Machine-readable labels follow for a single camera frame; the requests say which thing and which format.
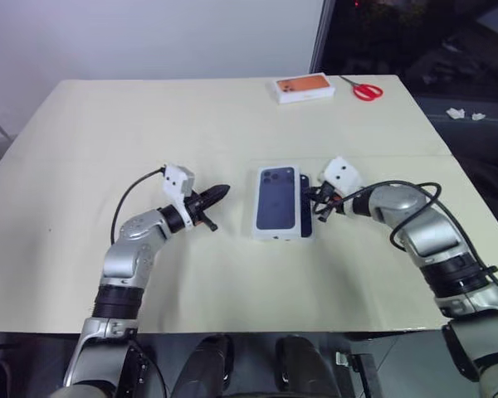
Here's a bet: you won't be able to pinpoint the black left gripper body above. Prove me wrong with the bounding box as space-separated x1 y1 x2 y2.
183 192 209 227

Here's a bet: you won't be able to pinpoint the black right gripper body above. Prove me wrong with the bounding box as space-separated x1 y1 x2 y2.
315 182 345 211

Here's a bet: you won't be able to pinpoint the dark blue smartphone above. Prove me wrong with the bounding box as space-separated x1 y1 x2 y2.
299 172 317 240

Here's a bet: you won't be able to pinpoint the white box lid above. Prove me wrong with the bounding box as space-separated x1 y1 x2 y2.
251 165 304 243

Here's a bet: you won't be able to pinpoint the white box, orange phone print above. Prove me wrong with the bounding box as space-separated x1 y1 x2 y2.
269 74 338 106

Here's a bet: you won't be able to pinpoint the dark rounded shape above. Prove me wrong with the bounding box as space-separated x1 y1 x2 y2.
178 333 236 398
273 333 338 398

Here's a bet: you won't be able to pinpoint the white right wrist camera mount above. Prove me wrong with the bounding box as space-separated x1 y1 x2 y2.
322 156 366 197

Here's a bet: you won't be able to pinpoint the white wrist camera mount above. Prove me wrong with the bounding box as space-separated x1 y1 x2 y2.
163 164 197 230
322 156 366 197

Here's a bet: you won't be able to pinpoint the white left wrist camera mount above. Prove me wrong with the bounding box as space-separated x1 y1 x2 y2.
163 164 197 230

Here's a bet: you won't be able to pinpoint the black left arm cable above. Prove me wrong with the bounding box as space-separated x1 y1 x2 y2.
110 165 168 245

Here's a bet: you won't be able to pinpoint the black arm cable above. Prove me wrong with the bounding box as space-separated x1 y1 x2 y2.
110 165 168 245
335 180 498 303

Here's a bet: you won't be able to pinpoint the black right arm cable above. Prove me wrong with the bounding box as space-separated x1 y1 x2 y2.
335 180 498 303

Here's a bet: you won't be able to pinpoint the red handled scissors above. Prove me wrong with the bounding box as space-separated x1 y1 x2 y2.
337 74 385 102

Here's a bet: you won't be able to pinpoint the black metal bracket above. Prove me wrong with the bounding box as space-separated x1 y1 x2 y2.
334 351 378 398

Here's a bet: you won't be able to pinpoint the grey vertical frame post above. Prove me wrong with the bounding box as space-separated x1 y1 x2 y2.
309 0 338 76

